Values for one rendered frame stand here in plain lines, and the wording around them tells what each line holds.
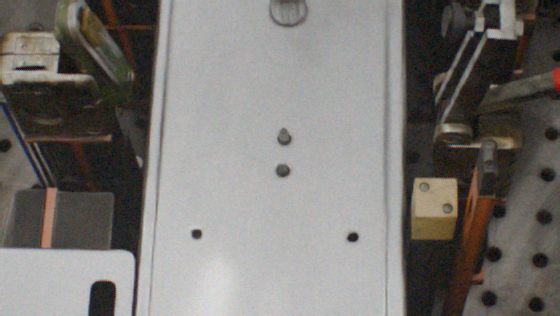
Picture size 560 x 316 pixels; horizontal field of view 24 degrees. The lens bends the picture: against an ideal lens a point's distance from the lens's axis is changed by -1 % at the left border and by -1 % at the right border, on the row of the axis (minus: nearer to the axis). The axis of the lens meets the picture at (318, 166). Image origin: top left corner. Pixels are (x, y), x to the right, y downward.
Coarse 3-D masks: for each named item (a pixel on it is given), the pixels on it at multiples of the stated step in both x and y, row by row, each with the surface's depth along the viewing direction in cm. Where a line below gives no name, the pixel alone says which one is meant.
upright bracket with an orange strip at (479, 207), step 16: (496, 144) 94; (480, 160) 95; (496, 160) 94; (480, 176) 95; (496, 176) 94; (480, 192) 96; (480, 208) 99; (464, 224) 107; (480, 224) 102; (464, 240) 107; (480, 240) 105; (464, 256) 108; (464, 272) 112; (448, 288) 123; (464, 288) 116; (448, 304) 123; (464, 304) 120
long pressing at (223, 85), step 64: (192, 0) 122; (256, 0) 121; (320, 0) 121; (384, 0) 121; (192, 64) 119; (256, 64) 119; (320, 64) 119; (384, 64) 119; (192, 128) 116; (256, 128) 116; (320, 128) 116; (384, 128) 116; (192, 192) 114; (256, 192) 114; (320, 192) 114; (384, 192) 114; (192, 256) 112; (256, 256) 112; (320, 256) 112; (384, 256) 112
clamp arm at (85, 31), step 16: (80, 0) 109; (64, 16) 108; (80, 16) 109; (96, 16) 110; (64, 32) 108; (80, 32) 109; (96, 32) 110; (64, 48) 110; (80, 48) 110; (96, 48) 112; (112, 48) 115; (80, 64) 112; (96, 64) 112; (112, 64) 115; (128, 64) 119; (96, 80) 115; (112, 80) 115; (128, 80) 118; (112, 96) 118; (128, 96) 119
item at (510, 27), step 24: (504, 0) 96; (456, 24) 95; (480, 24) 96; (504, 24) 96; (528, 24) 97; (480, 48) 97; (504, 48) 96; (456, 72) 106; (480, 72) 100; (456, 96) 104; (480, 96) 104; (456, 120) 108
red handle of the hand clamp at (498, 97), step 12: (552, 72) 105; (504, 84) 107; (516, 84) 106; (528, 84) 106; (540, 84) 105; (552, 84) 104; (492, 96) 107; (504, 96) 107; (516, 96) 106; (528, 96) 106; (540, 96) 106; (444, 108) 109; (480, 108) 108; (492, 108) 108
